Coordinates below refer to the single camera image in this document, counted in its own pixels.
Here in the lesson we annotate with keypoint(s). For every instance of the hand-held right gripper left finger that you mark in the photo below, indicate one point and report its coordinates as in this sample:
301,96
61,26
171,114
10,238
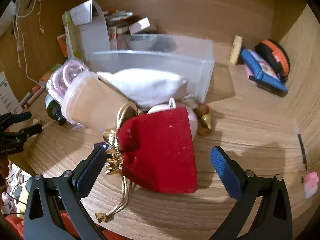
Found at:
91,166

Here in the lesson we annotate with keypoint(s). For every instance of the blue patchwork pouch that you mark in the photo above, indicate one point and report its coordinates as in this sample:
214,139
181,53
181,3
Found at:
262,70

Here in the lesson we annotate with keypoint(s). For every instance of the brown white small tube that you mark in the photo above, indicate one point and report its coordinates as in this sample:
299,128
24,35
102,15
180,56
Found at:
36,92
28,101

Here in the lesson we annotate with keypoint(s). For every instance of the white printed box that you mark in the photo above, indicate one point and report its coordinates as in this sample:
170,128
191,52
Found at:
8,95

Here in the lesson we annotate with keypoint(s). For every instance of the white cloth bag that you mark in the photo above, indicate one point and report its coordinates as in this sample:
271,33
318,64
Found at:
147,87

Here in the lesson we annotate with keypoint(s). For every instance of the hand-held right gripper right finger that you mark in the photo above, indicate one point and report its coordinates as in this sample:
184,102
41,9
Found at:
222,166

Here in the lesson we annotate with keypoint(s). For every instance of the wooden desktop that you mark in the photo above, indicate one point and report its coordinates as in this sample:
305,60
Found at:
250,130

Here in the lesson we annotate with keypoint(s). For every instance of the black strip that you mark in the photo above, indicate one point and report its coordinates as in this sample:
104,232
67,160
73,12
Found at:
302,152

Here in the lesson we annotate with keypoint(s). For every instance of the pale yellow tube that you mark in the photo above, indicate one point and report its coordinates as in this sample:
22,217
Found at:
236,50

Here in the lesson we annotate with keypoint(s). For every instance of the dark bottle with black cap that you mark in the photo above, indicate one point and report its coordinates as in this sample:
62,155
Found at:
56,112

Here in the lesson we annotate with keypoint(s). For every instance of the pink round case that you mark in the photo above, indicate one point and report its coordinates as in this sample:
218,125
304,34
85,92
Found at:
193,120

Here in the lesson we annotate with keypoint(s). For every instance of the red cloth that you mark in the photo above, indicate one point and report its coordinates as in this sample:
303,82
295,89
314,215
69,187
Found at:
17,226

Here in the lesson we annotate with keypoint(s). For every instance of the black round case orange zipper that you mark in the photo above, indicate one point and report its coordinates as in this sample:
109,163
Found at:
277,55

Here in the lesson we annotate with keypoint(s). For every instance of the gold bell ornament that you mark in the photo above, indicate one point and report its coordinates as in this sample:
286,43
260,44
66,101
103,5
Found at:
205,122

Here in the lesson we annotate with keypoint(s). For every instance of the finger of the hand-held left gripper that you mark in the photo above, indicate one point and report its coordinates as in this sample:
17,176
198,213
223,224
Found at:
17,118
27,131

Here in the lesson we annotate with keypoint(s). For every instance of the stack of books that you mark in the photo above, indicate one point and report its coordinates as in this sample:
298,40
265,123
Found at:
117,27

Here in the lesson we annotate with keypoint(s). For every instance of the small white cardboard box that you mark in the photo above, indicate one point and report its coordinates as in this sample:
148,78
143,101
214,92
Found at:
140,25

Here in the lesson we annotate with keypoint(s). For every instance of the clear plastic storage box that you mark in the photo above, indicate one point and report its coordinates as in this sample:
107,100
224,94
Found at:
162,65

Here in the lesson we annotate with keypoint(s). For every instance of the orange green tube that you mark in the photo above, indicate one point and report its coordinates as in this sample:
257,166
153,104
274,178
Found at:
51,73

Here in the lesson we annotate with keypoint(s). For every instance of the green tall box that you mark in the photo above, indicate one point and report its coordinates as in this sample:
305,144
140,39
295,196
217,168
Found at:
72,40

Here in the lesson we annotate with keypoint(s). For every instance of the white file holder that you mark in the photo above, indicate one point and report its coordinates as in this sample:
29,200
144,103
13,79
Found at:
95,35

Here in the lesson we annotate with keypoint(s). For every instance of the pink paw toy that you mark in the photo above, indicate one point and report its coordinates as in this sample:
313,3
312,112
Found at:
311,183

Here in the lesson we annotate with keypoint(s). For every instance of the orange book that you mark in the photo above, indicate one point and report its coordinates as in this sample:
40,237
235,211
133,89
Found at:
62,45

